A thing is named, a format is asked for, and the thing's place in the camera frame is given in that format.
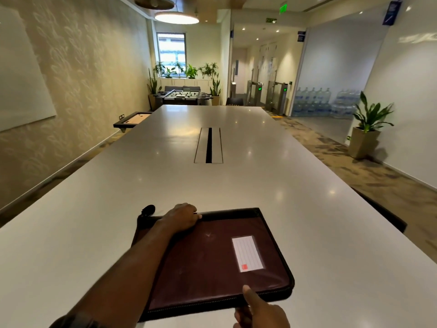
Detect person's left hand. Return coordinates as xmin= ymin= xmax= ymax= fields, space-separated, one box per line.
xmin=158 ymin=202 xmax=203 ymax=236

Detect person's right hand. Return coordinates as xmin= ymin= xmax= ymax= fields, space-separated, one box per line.
xmin=233 ymin=285 xmax=291 ymax=328

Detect brown zippered folder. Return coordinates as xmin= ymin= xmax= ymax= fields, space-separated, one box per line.
xmin=131 ymin=205 xmax=295 ymax=323

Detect person's left forearm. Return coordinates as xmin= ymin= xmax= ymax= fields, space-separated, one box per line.
xmin=51 ymin=220 xmax=175 ymax=328

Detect black framed wooden game board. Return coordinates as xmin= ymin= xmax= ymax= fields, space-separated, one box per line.
xmin=113 ymin=112 xmax=153 ymax=132

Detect black foosball table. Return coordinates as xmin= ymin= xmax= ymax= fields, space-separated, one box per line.
xmin=155 ymin=88 xmax=212 ymax=106

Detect low white cabinet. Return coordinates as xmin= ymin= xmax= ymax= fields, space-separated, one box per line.
xmin=156 ymin=77 xmax=214 ymax=91

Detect grey turnstile gate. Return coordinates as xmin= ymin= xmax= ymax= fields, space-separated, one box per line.
xmin=266 ymin=81 xmax=289 ymax=116
xmin=246 ymin=80 xmax=264 ymax=107

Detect dark sleeve cuff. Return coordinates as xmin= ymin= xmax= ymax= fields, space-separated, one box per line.
xmin=49 ymin=312 xmax=103 ymax=328

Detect bushy palm potted plant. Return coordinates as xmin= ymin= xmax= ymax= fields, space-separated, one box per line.
xmin=198 ymin=62 xmax=219 ymax=79

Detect black office chair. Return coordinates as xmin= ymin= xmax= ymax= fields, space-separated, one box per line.
xmin=350 ymin=186 xmax=408 ymax=233

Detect window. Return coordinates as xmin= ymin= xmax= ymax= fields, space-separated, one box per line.
xmin=157 ymin=32 xmax=187 ymax=71

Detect stack of blue water jugs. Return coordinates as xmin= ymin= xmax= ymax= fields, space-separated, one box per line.
xmin=292 ymin=87 xmax=362 ymax=119

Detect large leafy plant beige planter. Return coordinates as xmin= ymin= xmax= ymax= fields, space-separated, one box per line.
xmin=348 ymin=91 xmax=395 ymax=159

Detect round white ceiling lamp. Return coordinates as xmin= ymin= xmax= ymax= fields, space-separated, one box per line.
xmin=154 ymin=11 xmax=200 ymax=25

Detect brown cone pendant lamp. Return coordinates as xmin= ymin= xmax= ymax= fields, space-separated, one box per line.
xmin=133 ymin=0 xmax=175 ymax=10

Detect blue hanging sign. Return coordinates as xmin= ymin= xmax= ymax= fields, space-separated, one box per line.
xmin=382 ymin=0 xmax=403 ymax=26

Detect grey table cable slot cover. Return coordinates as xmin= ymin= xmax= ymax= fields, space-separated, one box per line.
xmin=193 ymin=127 xmax=224 ymax=164

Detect white glass wall whiteboard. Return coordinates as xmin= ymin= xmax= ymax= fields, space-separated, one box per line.
xmin=0 ymin=5 xmax=57 ymax=133

